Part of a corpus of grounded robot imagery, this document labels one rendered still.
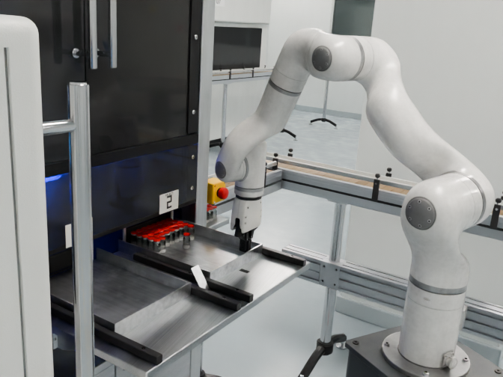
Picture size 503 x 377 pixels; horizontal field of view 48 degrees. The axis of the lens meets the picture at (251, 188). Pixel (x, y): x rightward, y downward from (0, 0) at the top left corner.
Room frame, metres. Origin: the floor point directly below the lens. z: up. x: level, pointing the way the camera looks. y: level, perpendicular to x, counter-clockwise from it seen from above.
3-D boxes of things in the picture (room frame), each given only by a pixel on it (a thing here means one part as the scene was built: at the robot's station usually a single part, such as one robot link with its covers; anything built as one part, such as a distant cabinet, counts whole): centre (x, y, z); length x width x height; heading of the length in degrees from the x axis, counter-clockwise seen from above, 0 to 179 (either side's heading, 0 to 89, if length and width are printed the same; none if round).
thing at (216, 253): (1.57, 0.17, 0.90); 0.34 x 0.26 x 0.04; 58
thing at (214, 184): (1.84, 0.14, 1.00); 0.08 x 0.07 x 0.07; 58
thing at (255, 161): (1.55, 0.01, 1.17); 0.09 x 0.08 x 0.13; 134
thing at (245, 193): (1.55, 0.01, 1.09); 0.09 x 0.08 x 0.03; 148
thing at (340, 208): (2.35, -0.39, 0.46); 0.09 x 0.09 x 0.77; 58
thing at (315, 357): (2.35, -0.39, 0.07); 0.50 x 0.08 x 0.14; 148
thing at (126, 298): (1.28, 0.35, 0.90); 0.34 x 0.26 x 0.04; 58
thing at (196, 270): (1.31, 0.07, 0.91); 0.14 x 0.03 x 0.06; 58
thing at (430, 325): (1.12, -0.41, 0.95); 0.19 x 0.19 x 0.18
